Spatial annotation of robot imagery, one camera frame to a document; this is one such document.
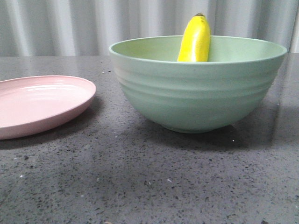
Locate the yellow banana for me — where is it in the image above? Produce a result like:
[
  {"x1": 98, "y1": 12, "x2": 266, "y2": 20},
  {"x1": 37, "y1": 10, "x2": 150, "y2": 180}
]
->
[{"x1": 177, "y1": 13, "x2": 211, "y2": 62}]

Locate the green ribbed bowl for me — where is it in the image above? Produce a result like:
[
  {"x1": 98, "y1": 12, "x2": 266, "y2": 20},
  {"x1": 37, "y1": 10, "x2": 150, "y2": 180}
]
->
[{"x1": 109, "y1": 35, "x2": 287, "y2": 133}]

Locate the pink plate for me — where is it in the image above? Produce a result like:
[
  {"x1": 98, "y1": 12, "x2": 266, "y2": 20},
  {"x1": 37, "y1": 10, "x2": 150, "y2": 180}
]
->
[{"x1": 0, "y1": 75, "x2": 96, "y2": 140}]

